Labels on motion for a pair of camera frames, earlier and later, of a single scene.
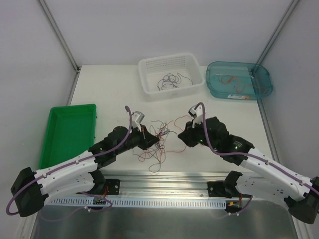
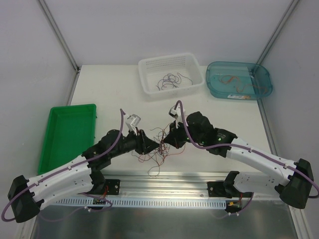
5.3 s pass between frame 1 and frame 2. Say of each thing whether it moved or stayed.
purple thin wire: stayed
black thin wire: stayed
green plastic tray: stayed
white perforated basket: stayed
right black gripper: moved
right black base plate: stayed
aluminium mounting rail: stayed
